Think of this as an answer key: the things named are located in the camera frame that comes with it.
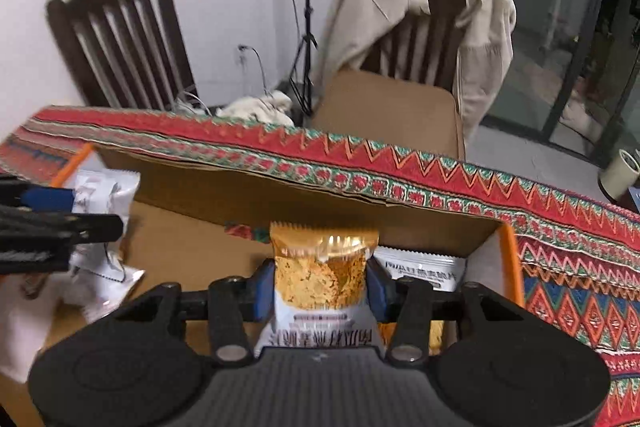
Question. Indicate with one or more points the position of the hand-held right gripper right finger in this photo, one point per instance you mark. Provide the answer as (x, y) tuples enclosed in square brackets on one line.
[(381, 296)]

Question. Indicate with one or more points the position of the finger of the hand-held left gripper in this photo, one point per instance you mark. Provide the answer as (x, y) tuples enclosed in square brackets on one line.
[(45, 199), (60, 232)]

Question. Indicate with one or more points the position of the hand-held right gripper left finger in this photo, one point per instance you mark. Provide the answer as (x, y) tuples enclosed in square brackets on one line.
[(263, 292)]

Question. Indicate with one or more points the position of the gold snack packet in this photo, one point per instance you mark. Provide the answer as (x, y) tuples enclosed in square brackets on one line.
[(320, 277)]

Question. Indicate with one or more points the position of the white snack packet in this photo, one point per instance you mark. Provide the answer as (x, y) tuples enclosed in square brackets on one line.
[(105, 189), (425, 269), (107, 287)]

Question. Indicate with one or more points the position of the orange cardboard box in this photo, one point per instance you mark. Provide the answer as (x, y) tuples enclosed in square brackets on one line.
[(200, 197)]

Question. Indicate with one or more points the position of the dark wooden chair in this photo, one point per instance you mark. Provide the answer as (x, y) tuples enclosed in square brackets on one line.
[(125, 42), (400, 112)]

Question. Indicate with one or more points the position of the patterned red tablecloth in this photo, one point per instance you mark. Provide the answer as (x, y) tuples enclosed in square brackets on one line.
[(550, 227)]

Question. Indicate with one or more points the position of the beige cloth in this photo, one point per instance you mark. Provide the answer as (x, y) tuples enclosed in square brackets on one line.
[(255, 109)]

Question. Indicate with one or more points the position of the white round container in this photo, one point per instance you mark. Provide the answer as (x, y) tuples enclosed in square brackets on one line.
[(620, 172)]

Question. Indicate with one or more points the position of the black tripod stand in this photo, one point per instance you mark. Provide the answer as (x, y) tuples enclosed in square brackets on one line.
[(306, 7)]

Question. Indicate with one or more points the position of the sliding glass door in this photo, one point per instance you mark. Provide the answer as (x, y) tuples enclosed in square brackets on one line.
[(550, 32)]

